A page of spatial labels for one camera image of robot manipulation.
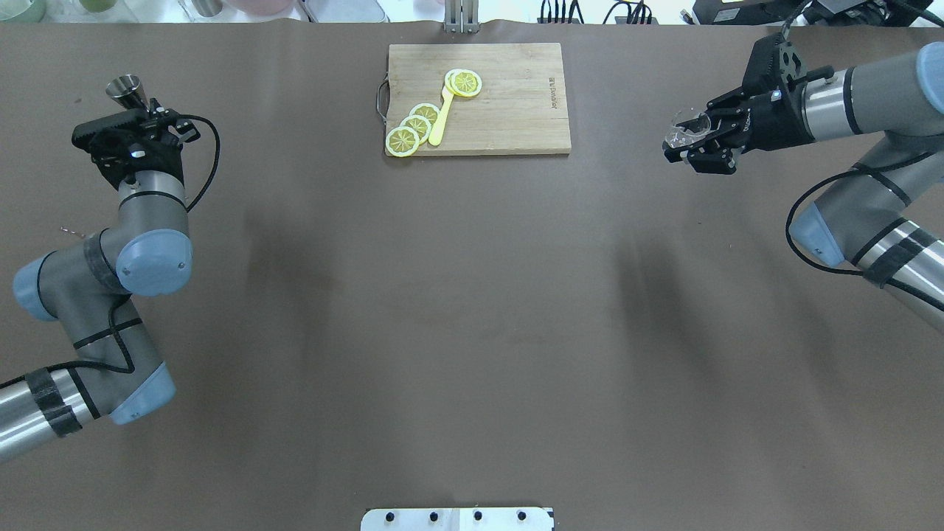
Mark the bamboo cutting board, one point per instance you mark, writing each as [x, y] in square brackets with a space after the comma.
[522, 108]

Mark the lemon slice at board corner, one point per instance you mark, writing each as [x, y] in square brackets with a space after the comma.
[402, 141]

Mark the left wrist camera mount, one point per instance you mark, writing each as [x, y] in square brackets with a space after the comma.
[99, 138]

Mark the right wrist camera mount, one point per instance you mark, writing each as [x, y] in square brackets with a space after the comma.
[775, 64]

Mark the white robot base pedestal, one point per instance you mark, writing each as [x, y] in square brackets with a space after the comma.
[459, 518]

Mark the clear glass measuring cup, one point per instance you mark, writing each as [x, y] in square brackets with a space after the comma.
[688, 126]

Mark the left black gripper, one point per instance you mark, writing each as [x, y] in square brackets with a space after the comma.
[164, 164]

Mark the lemon slice on knife handle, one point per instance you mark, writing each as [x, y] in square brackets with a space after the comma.
[463, 82]

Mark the green cup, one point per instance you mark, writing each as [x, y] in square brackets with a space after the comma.
[22, 11]

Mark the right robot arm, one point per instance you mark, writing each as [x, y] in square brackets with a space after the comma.
[851, 224]

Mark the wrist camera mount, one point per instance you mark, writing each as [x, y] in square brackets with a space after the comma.
[99, 138]
[775, 64]

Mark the steel double jigger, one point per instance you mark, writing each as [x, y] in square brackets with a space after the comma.
[128, 91]

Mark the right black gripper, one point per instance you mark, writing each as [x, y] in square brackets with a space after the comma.
[774, 126]

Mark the pink bowl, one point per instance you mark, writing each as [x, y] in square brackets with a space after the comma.
[260, 8]

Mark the aluminium frame post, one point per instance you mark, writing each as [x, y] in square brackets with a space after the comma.
[462, 16]

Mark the middle lemon slice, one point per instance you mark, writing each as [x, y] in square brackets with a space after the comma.
[420, 125]

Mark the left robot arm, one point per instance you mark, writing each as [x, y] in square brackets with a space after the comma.
[88, 287]

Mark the lemon slice nearest knife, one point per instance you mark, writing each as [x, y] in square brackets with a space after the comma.
[427, 110]

